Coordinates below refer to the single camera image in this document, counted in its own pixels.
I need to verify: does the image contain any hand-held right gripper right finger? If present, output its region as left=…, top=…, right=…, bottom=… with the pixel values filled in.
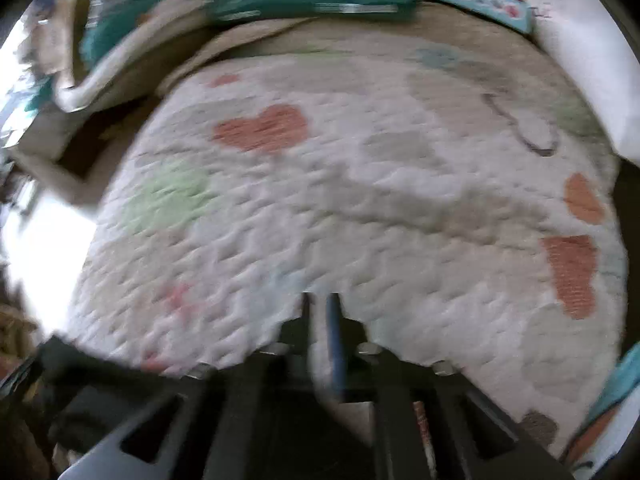
left=325, top=293, right=577, bottom=480

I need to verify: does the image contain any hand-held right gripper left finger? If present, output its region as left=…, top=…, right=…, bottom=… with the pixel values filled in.
left=64, top=293, right=315, bottom=480

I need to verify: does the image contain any teal printed cloth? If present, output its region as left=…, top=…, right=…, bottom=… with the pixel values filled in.
left=560, top=342, right=640, bottom=471

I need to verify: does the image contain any beige cloth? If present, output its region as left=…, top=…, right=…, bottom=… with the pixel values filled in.
left=15, top=15, right=546, bottom=201

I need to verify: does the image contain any teal and white package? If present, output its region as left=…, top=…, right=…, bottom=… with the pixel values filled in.
left=52, top=0, right=216, bottom=111

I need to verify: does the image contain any pink and teal box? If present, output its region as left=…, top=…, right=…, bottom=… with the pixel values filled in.
left=414, top=0, right=537, bottom=35

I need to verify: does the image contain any white printed cloth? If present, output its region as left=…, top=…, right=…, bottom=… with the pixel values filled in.
left=492, top=0, right=640, bottom=163

